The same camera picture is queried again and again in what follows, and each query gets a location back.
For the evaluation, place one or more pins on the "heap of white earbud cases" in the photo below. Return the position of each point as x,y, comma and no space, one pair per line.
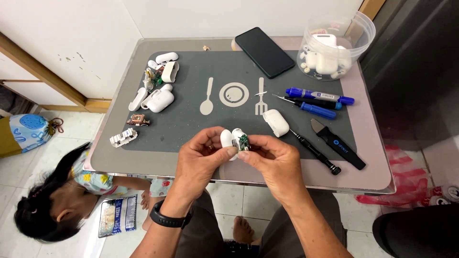
324,57

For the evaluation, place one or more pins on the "person's left hand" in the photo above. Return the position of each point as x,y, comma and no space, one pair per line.
193,161

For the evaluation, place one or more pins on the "black smartphone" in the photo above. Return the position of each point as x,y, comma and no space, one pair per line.
264,52

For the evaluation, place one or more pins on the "white earbud case half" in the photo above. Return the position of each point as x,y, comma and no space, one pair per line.
276,122

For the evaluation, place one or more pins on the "dark cabinet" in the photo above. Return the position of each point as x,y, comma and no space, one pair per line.
416,64

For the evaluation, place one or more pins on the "blue and white packet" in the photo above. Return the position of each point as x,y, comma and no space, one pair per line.
117,216

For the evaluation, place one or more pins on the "case insert with green board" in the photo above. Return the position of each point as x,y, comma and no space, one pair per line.
241,139

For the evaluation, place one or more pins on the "black wrist smartwatch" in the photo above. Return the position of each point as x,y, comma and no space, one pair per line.
168,218

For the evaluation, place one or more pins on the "grey placemat with cutlery print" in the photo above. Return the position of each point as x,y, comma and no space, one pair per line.
215,125

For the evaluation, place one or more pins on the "copper charging coil board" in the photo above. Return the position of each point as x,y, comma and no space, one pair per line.
138,120

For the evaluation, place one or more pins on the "thin white strip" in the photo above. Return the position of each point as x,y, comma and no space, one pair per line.
260,93

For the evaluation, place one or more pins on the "black pen with blue end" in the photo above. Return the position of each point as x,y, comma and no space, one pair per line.
322,103

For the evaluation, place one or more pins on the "blue marker pen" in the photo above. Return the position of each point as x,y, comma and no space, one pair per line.
319,95

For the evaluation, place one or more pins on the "white curved case lid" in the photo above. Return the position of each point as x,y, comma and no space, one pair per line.
137,99

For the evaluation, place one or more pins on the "person's dark trousers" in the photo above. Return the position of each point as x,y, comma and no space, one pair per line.
287,233

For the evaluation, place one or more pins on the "clear plastic tub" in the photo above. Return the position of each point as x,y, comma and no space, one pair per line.
355,32

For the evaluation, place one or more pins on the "person's bare foot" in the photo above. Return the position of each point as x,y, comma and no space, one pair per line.
243,231

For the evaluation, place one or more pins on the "black precision screwdriver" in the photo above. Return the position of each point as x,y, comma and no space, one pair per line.
315,152

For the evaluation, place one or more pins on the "blue strawberry print bag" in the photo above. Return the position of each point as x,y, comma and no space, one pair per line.
28,132

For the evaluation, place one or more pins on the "white ribbed plastic frame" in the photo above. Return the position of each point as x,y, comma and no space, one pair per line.
123,137

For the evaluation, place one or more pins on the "white rounded case cap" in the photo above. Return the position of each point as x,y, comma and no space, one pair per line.
166,57

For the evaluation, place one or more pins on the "white open earbud case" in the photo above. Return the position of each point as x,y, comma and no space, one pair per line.
159,100

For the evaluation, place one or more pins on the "person's right hand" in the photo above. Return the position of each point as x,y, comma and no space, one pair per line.
279,168

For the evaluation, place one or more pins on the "black rounded seat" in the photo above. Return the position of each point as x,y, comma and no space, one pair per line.
419,233

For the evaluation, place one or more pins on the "red and white plastic bag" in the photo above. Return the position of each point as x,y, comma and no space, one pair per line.
405,182

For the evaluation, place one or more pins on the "white hollow case shell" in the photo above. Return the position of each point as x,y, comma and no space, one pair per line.
169,71

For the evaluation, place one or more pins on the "small white plastic piece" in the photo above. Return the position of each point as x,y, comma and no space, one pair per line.
153,64

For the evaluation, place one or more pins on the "white earbud case shell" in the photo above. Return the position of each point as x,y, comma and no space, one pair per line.
226,140

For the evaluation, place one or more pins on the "black flat opening tool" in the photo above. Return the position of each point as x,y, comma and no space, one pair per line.
339,145

